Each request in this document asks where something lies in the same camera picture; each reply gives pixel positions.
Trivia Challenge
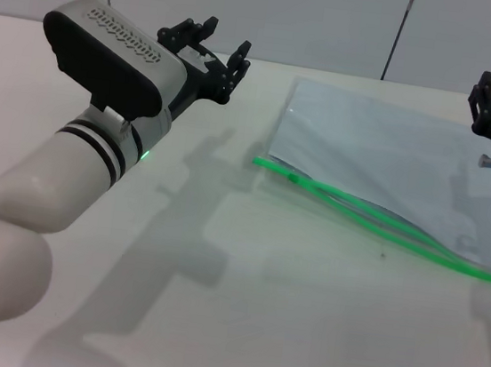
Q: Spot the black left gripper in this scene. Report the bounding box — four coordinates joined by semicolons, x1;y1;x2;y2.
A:
146;9;256;129

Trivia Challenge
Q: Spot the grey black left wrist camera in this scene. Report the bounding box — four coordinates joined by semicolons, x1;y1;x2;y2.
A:
32;0;196;125

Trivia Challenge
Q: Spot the clear document bag green zip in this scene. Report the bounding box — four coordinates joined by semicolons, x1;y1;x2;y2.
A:
240;72;491;286

